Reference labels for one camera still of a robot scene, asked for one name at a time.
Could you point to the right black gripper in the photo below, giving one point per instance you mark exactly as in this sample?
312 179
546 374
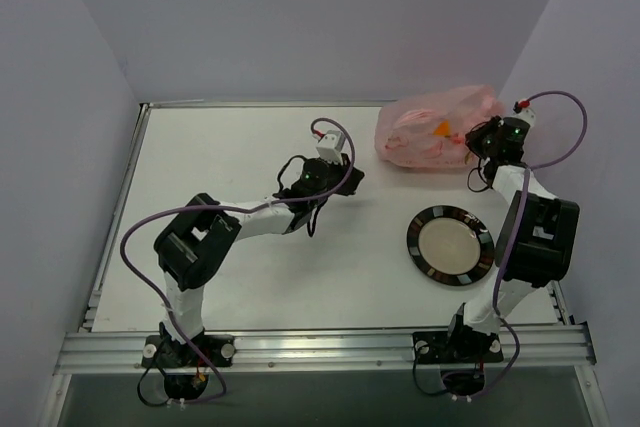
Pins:
478 140

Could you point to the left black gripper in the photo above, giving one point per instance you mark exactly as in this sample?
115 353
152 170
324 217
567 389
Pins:
347 181

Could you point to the pink plastic bag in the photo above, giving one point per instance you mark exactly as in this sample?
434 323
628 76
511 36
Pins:
428 131

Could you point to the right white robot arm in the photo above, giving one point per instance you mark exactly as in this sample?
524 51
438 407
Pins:
536 240

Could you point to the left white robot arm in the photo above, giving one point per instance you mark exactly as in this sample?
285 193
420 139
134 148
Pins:
193 246

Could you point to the orange fake fruit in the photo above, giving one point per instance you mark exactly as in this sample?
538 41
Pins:
443 129

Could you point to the black rimmed ceramic plate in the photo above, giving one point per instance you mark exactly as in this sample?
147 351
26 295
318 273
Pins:
450 245

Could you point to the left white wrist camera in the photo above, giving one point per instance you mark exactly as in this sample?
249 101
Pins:
329 147

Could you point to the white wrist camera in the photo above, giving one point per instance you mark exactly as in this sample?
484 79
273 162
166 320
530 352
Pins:
329 147
522 110

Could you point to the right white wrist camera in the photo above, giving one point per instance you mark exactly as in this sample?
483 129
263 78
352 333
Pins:
522 110

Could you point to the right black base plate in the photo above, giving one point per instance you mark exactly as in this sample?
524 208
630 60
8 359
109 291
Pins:
440 347

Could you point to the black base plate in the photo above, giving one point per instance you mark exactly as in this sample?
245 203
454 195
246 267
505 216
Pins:
440 347
163 351

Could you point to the aluminium front rail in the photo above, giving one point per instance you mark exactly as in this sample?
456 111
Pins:
317 350

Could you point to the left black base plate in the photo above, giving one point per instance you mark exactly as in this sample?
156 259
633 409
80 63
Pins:
163 351

